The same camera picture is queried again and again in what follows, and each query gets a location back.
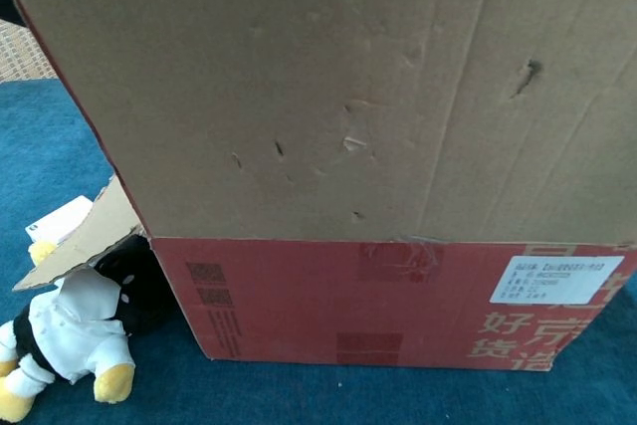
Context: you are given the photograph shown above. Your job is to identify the small pink carton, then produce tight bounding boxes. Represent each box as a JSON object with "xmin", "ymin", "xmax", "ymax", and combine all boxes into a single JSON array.
[{"xmin": 25, "ymin": 195, "xmax": 94, "ymax": 246}]

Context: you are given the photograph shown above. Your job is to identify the red cardboard box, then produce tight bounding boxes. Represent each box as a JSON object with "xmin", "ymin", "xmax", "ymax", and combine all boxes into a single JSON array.
[{"xmin": 2, "ymin": 0, "xmax": 637, "ymax": 374}]

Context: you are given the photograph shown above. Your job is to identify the blue felt table cover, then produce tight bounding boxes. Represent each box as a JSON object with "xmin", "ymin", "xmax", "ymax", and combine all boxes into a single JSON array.
[{"xmin": 0, "ymin": 77, "xmax": 637, "ymax": 425}]

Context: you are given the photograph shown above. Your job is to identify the woven rattan folding screen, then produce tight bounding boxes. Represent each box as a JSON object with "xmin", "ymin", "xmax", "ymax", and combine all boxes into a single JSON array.
[{"xmin": 0, "ymin": 19, "xmax": 59, "ymax": 86}]

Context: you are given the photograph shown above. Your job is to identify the black plush toy white coat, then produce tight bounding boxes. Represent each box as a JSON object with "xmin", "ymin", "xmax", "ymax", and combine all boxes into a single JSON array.
[{"xmin": 0, "ymin": 235, "xmax": 173, "ymax": 424}]

